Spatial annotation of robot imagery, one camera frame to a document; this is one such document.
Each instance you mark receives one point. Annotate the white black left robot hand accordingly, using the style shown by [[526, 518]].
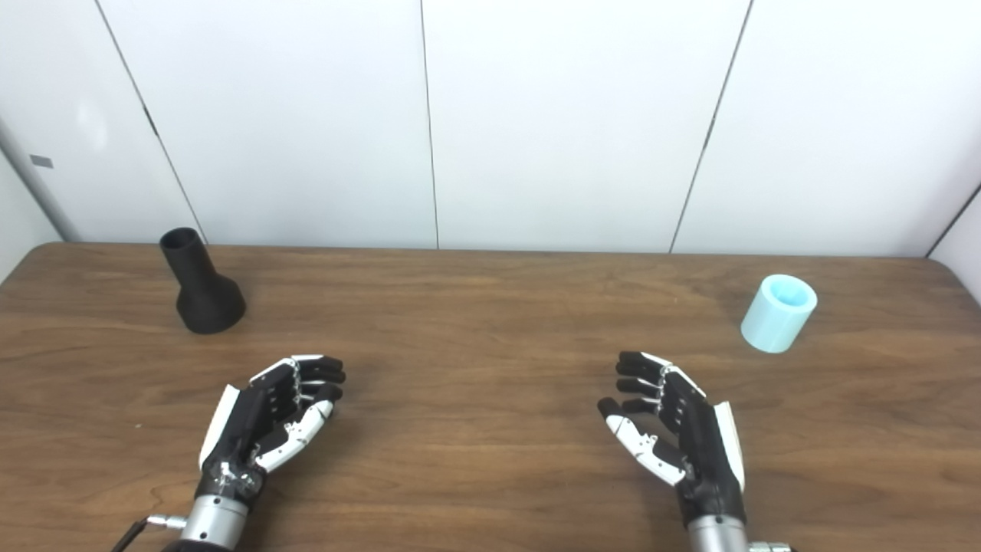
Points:
[[245, 418]]

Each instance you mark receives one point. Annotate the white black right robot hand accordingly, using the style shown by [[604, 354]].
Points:
[[697, 437]]

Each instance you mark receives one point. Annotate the black flared nozzle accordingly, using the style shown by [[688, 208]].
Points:
[[205, 299]]

